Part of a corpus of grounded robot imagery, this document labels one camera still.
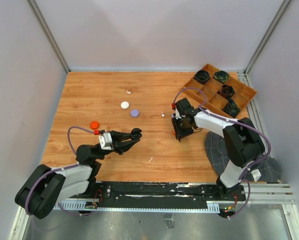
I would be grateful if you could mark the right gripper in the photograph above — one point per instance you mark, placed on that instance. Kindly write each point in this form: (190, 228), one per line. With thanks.
(179, 132)

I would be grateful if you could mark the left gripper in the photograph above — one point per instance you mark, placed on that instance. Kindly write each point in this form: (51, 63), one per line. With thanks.
(119, 144)

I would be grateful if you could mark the black earbud case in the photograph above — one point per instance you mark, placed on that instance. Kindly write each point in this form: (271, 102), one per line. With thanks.
(135, 134)

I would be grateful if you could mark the orange earbud case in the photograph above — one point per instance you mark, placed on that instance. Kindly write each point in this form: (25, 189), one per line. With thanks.
(94, 125)

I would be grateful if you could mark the white earbud case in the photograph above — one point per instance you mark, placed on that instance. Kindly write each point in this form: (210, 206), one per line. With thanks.
(124, 105)

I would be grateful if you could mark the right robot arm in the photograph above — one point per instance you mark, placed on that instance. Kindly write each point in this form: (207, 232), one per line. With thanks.
(242, 141)

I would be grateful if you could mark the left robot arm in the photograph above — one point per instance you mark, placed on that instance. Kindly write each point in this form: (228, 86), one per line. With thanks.
(48, 186)

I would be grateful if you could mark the wooden divided tray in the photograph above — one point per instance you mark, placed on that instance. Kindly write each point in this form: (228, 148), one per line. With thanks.
(207, 94)

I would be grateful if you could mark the dark rolled cloth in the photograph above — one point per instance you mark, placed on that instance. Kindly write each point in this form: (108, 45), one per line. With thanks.
(202, 77)
(231, 108)
(221, 76)
(226, 91)

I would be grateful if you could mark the grey checked cloth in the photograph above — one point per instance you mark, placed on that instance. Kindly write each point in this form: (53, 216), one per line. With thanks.
(268, 170)

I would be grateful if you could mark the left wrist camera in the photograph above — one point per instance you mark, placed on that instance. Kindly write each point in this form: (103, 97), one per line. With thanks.
(106, 141)

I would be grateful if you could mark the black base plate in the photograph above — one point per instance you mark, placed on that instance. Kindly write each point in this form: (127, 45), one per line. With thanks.
(160, 194)

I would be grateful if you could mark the grey cable duct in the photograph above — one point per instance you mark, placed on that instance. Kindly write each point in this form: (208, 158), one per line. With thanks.
(87, 206)

